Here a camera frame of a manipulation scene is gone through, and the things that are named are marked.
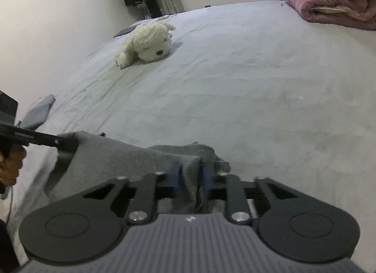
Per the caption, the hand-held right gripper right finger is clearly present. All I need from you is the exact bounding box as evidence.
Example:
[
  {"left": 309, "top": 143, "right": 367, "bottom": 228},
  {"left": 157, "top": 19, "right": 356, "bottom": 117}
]
[{"left": 201, "top": 166, "right": 300, "bottom": 226}]

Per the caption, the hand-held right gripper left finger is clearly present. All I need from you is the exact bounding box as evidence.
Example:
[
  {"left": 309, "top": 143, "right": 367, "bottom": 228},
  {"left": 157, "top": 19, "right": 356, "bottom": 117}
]
[{"left": 84, "top": 162, "right": 183, "bottom": 224}]

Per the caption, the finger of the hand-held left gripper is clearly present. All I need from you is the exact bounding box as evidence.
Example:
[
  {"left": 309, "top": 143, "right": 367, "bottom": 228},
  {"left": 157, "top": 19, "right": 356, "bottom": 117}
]
[{"left": 18, "top": 127, "right": 78, "bottom": 154}]

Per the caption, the grey t-shirt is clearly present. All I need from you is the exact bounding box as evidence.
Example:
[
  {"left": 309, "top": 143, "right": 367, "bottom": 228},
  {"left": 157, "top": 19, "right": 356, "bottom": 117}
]
[{"left": 44, "top": 131, "right": 231, "bottom": 215}]

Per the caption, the person's left hand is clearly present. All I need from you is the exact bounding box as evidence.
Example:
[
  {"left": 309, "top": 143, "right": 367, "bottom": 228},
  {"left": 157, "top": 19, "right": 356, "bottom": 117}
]
[{"left": 0, "top": 145, "right": 27, "bottom": 187}]

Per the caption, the folded grey cloth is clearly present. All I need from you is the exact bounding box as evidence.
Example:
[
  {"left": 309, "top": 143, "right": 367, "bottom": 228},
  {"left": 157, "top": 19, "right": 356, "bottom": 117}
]
[{"left": 22, "top": 94, "right": 56, "bottom": 130}]

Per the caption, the bed with grey sheet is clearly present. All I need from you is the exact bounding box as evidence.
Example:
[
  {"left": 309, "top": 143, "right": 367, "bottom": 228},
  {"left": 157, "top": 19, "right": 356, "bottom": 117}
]
[{"left": 6, "top": 0, "right": 376, "bottom": 262}]

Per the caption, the person's dark clothing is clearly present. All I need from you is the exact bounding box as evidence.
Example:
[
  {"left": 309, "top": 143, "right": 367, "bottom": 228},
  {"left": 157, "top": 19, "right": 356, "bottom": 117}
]
[{"left": 0, "top": 220, "right": 21, "bottom": 273}]

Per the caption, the dark tablet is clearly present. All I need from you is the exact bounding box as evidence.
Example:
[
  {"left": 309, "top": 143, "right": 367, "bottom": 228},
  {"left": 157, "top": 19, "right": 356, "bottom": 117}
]
[{"left": 113, "top": 24, "right": 138, "bottom": 38}]

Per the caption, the white plush dog toy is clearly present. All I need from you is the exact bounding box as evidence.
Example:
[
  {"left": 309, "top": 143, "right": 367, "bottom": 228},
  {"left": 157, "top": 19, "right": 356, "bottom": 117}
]
[{"left": 114, "top": 22, "right": 176, "bottom": 70}]

